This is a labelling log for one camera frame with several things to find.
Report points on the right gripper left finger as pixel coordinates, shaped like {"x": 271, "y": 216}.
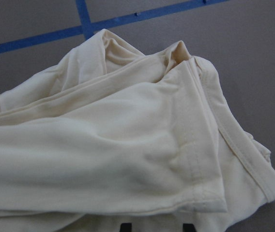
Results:
{"x": 125, "y": 227}

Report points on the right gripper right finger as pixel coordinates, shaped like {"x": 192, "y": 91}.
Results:
{"x": 188, "y": 227}

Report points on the cream long-sleeve printed shirt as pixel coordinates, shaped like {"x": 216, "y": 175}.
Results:
{"x": 110, "y": 135}

